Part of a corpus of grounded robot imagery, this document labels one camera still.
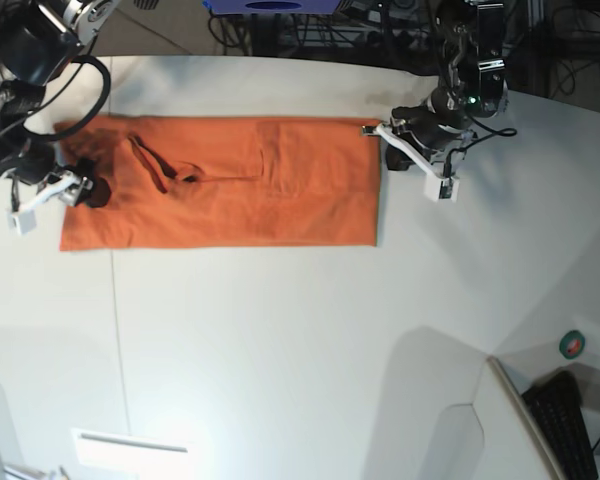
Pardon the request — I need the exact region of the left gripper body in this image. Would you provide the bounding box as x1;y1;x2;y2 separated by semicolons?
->
362;89;472;202

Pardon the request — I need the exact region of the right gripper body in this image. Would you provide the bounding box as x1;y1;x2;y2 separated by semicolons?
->
0;146;94;235

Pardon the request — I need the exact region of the orange t-shirt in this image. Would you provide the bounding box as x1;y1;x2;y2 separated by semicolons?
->
60;115;381;252

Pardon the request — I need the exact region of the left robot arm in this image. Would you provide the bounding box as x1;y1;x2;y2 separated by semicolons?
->
362;1;517;202

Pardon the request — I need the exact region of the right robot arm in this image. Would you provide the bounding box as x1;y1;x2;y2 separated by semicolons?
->
0;1;118;235

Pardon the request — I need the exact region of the blue box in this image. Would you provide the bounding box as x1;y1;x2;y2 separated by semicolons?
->
203;0;350;15

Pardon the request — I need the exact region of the green tape roll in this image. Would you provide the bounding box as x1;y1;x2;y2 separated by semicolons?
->
559;330;586;360

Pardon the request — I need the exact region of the black keyboard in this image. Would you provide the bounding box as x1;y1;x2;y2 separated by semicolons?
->
522;370;599;480

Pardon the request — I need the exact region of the white partition board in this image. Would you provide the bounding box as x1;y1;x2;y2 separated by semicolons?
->
475;357;565;479

